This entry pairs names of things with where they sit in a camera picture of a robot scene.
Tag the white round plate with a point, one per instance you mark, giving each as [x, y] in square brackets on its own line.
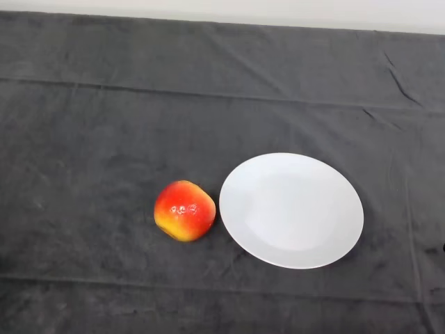
[292, 212]

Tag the black cloth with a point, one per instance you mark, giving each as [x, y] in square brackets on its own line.
[104, 121]

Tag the red and yellow apple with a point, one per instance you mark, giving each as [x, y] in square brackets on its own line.
[184, 208]

